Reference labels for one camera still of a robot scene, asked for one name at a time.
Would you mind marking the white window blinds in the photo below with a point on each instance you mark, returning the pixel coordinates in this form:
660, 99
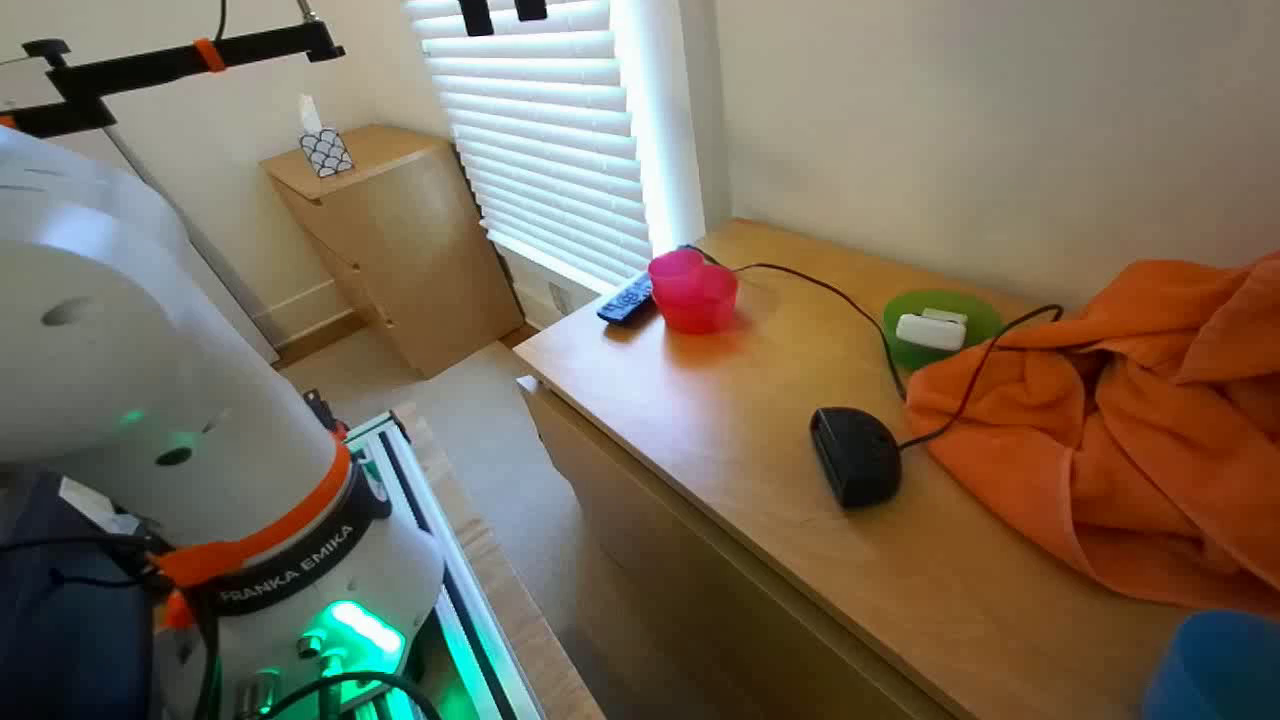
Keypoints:
545, 127

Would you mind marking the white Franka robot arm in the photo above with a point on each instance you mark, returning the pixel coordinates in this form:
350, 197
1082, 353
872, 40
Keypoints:
145, 346

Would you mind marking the blue plastic cup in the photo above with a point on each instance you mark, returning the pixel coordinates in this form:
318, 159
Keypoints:
1223, 670

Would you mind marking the black computer mouse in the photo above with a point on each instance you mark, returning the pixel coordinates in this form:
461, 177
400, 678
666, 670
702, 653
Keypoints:
852, 456

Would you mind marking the aluminium base frame rail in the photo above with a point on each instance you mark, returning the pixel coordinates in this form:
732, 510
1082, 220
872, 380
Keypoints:
445, 572

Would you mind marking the black remote control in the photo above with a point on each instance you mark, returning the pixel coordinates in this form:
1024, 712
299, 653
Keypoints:
624, 302

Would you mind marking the orange towel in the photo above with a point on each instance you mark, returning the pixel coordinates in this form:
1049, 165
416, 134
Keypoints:
1134, 426

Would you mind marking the wooden nightstand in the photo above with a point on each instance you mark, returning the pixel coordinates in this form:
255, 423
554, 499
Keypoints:
392, 254

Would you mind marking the orange tape strip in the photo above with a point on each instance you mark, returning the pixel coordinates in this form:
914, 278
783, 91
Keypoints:
209, 55

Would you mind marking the patterned tissue box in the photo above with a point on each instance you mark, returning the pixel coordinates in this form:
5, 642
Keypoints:
327, 148

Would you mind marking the wooden chest of drawers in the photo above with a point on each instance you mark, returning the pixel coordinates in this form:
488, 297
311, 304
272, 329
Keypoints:
744, 440

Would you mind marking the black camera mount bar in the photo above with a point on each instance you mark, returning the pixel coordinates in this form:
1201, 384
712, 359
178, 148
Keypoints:
162, 64

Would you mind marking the dark blue cloth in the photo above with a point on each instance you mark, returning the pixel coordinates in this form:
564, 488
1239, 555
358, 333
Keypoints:
60, 612

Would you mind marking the white object in bowl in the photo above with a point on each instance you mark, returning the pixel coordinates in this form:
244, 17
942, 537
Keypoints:
930, 329

